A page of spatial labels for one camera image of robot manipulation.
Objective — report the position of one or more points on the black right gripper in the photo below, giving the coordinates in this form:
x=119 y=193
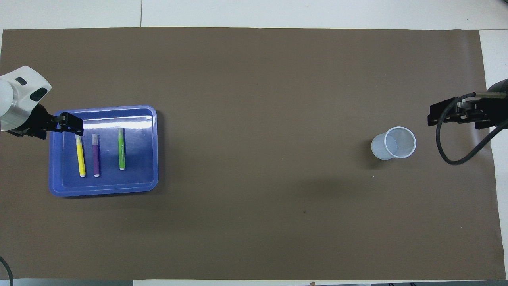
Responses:
x=492 y=113

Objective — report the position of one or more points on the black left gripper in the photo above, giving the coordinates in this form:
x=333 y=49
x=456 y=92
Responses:
x=33 y=125

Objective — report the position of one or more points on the yellow marker pen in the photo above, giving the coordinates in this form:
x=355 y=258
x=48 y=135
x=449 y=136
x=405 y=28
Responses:
x=81 y=159

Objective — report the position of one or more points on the purple marker pen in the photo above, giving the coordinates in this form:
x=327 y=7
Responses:
x=96 y=159

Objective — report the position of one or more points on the green marker pen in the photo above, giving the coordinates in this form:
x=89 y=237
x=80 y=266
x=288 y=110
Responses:
x=122 y=151

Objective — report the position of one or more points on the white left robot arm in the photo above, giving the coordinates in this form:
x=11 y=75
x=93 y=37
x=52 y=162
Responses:
x=20 y=91

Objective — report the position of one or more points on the blue plastic tray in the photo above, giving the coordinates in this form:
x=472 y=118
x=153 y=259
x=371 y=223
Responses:
x=139 y=174

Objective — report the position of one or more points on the translucent plastic cup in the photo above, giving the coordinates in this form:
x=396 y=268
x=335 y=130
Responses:
x=381 y=149

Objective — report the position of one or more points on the brown table mat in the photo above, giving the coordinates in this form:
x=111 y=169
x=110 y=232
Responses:
x=254 y=159

